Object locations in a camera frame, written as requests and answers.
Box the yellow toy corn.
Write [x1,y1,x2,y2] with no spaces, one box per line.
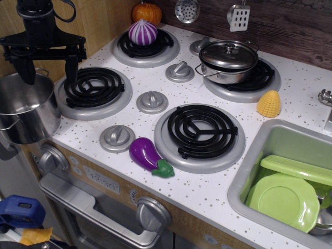
[256,90,281,118]

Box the grey oven knob right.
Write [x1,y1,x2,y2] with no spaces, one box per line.
[136,196,172,232]

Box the steel pot in sink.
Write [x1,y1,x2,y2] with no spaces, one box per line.
[309,188,331,236]

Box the grey stove knob upper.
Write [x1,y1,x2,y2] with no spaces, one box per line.
[165,61,195,83]

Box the orange toy pumpkin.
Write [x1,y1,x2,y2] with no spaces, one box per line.
[132,3,162,26]

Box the purple white toy onion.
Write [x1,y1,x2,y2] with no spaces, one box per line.
[128,19,158,46]

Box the green plastic plate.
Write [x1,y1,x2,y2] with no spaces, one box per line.
[245,173,320,233]

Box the grey oven door handle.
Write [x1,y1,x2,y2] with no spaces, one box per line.
[39,173,163,248]

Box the blue clamp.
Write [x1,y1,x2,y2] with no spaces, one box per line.
[1,195,46,234]

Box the grey sink basin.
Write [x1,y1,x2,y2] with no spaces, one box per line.
[228,119,331,248]

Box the grey oven knob left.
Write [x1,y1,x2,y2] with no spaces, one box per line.
[38,143,70,174]

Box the grey stove knob front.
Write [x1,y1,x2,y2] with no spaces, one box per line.
[99,125,135,153]

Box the green plastic tray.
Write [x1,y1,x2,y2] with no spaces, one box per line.
[260,155,331,186]

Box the grey oven knob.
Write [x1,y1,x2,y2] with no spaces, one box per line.
[38,143,70,174]
[136,196,172,232]

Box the steel pan with lid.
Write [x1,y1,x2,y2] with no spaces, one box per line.
[195,40,259,85]

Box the grey stove knob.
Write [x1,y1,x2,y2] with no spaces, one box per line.
[165,61,195,83]
[99,125,135,153]
[189,37,213,57]
[136,91,169,114]

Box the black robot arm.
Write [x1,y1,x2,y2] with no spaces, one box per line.
[1,1,87,85]

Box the back left stove burner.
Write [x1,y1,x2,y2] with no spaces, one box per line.
[112,29,180,68]

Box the back right stove burner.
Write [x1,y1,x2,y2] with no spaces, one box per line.
[203,58,281,103]

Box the front right stove burner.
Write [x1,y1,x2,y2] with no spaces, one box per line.
[154,104,245,174]

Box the yellow cloth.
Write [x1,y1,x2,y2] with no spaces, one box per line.
[19,227,53,246]

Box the purple toy eggplant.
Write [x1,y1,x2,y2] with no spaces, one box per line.
[129,137,175,178]

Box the stove burner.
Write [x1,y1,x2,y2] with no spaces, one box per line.
[203,58,281,103]
[112,29,180,68]
[154,104,245,174]
[54,67,133,121]

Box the hanging steel strainer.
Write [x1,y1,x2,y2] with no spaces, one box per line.
[174,0,200,24]

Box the tall steel pot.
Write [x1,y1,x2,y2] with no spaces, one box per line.
[1,73,61,144]

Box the front left stove burner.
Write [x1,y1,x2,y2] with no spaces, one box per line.
[54,67,133,121]

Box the grey stove knob back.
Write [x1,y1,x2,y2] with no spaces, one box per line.
[189,37,213,57]

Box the black cable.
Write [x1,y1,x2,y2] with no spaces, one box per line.
[53,0,78,23]

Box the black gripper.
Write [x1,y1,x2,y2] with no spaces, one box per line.
[1,14,87,85]

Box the grey stove knob middle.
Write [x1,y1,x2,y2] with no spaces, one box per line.
[136,91,169,114]

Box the silver faucet handle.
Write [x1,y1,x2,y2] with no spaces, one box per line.
[318,89,332,106]

